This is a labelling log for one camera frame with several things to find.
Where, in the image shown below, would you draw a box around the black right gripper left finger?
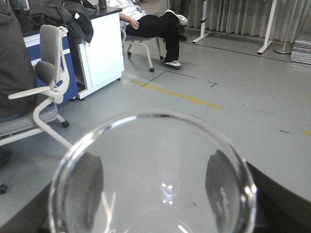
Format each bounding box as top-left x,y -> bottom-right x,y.
65,153 -> 104,232

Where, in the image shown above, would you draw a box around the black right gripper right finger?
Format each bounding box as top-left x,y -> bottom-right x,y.
205,149 -> 242,231

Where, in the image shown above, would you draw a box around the clear glass beaker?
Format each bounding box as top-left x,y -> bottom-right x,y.
48,110 -> 257,233

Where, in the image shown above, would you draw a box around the white grey office chair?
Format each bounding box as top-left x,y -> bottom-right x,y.
0,25 -> 71,148

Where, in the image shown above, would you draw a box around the white blue lab bench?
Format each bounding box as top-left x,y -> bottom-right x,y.
22,6 -> 125,104

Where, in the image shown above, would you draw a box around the person in grey hoodie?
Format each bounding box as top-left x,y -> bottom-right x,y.
0,0 -> 37,168

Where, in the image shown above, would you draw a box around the stack of metal plates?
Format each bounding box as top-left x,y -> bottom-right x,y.
291,34 -> 311,68

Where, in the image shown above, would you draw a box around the grey chair under person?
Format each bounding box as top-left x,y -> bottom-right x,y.
120,28 -> 155,72

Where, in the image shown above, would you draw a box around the seated person black trousers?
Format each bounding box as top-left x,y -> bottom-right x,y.
106,0 -> 187,69

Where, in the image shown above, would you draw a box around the black jacket on bench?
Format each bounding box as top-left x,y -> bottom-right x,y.
29,0 -> 97,43

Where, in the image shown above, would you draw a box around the grey curtain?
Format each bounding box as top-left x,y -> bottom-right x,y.
169,0 -> 311,44

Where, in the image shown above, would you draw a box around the white desk leg frame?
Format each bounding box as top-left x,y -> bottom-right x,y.
190,0 -> 277,54

